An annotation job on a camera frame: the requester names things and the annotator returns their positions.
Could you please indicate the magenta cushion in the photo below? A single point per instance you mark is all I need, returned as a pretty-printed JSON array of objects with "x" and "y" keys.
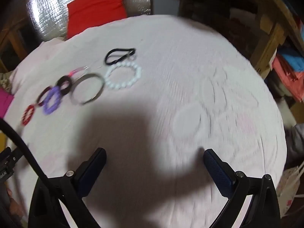
[{"x": 5, "y": 101}]

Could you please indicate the red cushion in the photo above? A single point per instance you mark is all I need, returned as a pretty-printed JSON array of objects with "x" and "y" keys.
[{"x": 84, "y": 14}]

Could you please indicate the silver foil insulation sheet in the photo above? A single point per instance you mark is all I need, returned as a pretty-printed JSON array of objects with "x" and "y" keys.
[{"x": 49, "y": 17}]

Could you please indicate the wooden shelf unit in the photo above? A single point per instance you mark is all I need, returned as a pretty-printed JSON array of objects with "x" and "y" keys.
[{"x": 256, "y": 28}]

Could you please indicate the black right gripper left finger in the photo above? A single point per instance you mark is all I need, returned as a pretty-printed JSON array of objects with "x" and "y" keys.
[{"x": 69, "y": 189}]

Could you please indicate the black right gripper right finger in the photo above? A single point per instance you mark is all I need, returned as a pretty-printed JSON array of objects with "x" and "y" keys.
[{"x": 236, "y": 186}]

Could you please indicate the pink white bed cover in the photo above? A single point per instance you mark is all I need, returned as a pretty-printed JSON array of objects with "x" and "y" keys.
[{"x": 196, "y": 91}]

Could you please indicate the silver metal bangle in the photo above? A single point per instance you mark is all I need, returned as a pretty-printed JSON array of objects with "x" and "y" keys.
[{"x": 87, "y": 88}]

